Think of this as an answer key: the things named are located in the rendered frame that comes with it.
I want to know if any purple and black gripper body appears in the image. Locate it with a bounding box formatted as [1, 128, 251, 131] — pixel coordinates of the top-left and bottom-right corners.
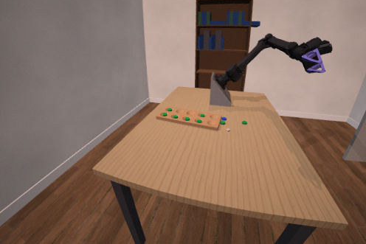
[297, 46, 319, 73]

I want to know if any orange tray with round pockets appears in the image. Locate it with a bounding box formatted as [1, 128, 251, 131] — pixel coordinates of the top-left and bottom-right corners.
[156, 107, 222, 130]

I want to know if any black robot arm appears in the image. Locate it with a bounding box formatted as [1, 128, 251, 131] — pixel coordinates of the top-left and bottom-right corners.
[215, 33, 333, 89]

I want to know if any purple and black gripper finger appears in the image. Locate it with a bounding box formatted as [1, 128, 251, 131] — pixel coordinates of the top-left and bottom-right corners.
[307, 62, 325, 74]
[302, 49, 322, 63]

